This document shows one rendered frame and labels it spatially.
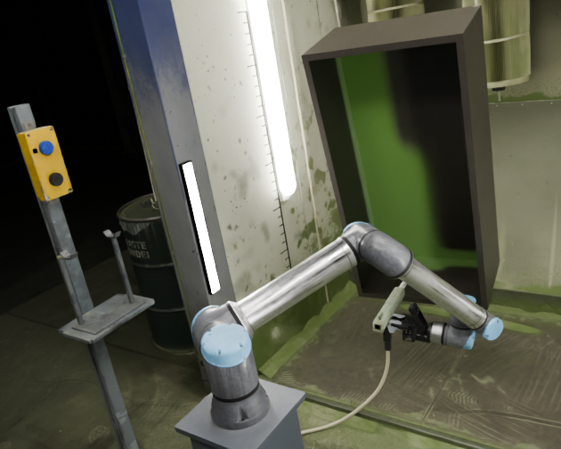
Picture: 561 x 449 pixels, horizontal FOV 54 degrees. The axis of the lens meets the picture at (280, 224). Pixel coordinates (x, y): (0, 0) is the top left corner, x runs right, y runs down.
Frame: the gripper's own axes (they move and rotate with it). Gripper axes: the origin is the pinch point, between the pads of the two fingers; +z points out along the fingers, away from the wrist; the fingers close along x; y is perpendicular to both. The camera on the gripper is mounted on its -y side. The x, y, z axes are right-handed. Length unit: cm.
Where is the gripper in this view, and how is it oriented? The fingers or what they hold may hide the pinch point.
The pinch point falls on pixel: (385, 317)
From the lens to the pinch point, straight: 243.9
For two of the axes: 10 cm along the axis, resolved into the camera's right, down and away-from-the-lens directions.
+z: -8.9, -1.2, 4.4
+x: 4.5, -4.2, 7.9
